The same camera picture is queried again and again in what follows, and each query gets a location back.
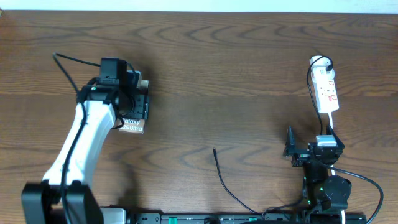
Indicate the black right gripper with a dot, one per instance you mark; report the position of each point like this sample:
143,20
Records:
300,156

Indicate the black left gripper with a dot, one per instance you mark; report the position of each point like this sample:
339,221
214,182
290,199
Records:
142,107

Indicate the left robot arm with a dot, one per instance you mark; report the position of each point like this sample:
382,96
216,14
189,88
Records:
118,101

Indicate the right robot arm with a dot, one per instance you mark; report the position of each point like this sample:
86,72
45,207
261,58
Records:
327,195

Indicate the white power strip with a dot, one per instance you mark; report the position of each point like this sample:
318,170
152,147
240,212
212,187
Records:
322,75

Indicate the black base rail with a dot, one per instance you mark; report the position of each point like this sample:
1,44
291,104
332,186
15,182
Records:
233,218

